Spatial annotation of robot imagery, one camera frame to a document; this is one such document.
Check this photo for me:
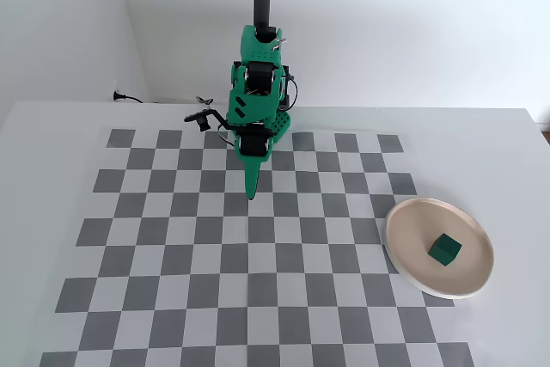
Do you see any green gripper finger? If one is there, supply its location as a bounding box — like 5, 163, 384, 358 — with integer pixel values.
241, 155, 271, 202

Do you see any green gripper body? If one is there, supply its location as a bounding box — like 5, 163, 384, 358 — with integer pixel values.
233, 124, 277, 162

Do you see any dark green dice cube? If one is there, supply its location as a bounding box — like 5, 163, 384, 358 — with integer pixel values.
427, 232, 464, 267

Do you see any beige round plate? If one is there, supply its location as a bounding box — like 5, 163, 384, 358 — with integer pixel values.
383, 197, 496, 301

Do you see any grey white checkered mat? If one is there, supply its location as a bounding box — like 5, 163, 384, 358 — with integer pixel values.
40, 127, 476, 367

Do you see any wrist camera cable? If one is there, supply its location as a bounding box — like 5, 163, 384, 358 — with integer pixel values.
216, 123, 238, 147

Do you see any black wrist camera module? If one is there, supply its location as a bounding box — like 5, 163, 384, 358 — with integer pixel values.
183, 109, 227, 132

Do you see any black wall plug cable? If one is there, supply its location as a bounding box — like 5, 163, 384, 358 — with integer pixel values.
112, 89, 148, 105

